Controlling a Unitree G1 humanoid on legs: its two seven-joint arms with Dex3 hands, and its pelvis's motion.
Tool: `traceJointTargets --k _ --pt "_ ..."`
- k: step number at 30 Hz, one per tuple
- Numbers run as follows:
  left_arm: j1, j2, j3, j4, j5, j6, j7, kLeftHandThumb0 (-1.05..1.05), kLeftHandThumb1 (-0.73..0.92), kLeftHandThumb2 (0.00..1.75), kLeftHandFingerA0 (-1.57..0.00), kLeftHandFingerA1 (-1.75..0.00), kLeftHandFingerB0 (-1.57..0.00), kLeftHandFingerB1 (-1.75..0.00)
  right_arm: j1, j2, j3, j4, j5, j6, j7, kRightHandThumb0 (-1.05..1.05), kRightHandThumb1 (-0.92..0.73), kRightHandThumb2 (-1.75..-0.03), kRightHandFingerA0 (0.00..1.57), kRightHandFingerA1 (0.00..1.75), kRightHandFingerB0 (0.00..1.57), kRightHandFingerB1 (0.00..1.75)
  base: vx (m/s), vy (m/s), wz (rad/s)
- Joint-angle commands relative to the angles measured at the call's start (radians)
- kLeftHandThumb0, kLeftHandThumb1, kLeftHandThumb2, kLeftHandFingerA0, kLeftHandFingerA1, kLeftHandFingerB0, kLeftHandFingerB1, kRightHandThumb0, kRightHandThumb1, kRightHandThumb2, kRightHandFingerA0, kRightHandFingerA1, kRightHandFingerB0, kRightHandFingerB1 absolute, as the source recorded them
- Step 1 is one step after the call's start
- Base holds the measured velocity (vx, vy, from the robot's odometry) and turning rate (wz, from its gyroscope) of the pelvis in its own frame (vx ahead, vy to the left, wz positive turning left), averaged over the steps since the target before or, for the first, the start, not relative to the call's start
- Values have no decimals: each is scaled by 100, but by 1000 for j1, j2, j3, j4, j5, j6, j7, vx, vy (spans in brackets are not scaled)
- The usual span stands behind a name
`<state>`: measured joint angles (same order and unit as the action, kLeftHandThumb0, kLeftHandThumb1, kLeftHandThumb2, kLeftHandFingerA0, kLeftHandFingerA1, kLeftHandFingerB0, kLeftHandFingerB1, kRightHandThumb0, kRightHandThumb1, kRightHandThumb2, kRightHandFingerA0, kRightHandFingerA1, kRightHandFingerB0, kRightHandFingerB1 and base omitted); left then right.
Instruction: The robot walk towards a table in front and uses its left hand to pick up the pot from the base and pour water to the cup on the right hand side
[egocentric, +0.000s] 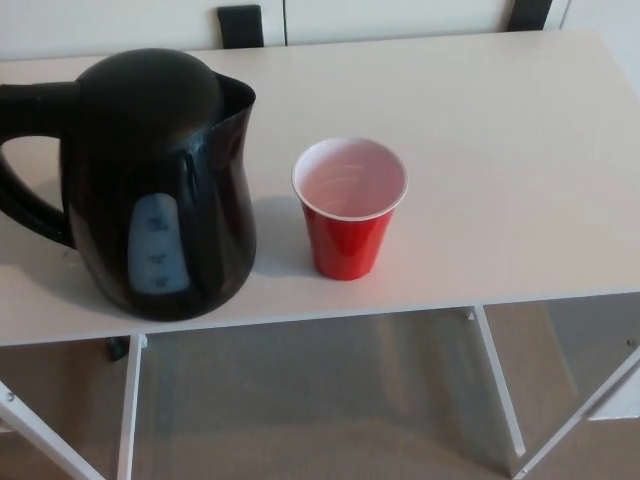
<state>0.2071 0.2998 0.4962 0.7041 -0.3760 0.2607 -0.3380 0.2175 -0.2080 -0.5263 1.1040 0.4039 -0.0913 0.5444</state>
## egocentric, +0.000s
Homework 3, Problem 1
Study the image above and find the black electric kettle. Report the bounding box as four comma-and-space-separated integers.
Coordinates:
0, 48, 259, 322

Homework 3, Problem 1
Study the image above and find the red plastic cup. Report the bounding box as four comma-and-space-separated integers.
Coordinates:
291, 137, 410, 280

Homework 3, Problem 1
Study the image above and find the white table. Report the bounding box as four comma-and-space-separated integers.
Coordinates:
0, 28, 640, 480

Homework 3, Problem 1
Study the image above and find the white cabinet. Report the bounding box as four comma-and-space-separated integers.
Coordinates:
0, 0, 640, 64

